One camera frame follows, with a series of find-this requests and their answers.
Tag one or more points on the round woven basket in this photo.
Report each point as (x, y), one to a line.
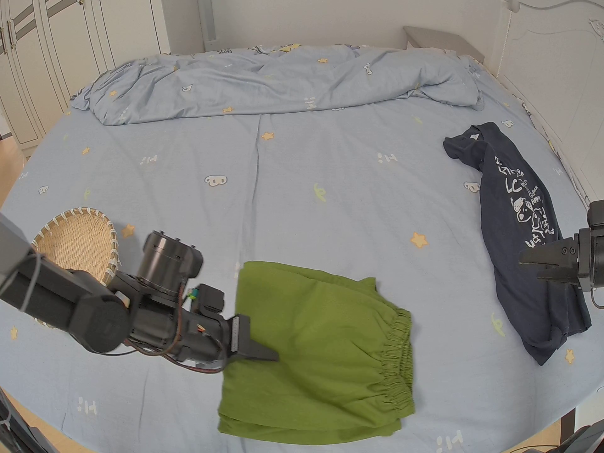
(75, 238)

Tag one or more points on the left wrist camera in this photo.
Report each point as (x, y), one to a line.
(210, 300)

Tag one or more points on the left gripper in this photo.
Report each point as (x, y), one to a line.
(207, 340)

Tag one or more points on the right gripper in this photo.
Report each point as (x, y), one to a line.
(590, 257)

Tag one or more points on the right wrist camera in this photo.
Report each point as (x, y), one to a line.
(597, 213)

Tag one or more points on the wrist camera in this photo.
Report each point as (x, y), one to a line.
(210, 300)
(597, 213)

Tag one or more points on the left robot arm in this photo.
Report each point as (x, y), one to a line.
(56, 300)

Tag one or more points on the white wardrobe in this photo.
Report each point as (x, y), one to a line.
(61, 40)

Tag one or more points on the pale blue quilt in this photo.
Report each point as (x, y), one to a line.
(264, 87)

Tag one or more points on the green shorts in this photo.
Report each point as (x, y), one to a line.
(321, 347)

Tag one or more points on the dark blue printed T-shirt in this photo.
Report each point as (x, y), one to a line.
(524, 234)

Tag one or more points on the bed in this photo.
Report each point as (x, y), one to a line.
(330, 182)

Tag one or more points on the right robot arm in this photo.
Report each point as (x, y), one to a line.
(590, 439)

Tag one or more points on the grey bedside table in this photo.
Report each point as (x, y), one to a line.
(439, 40)

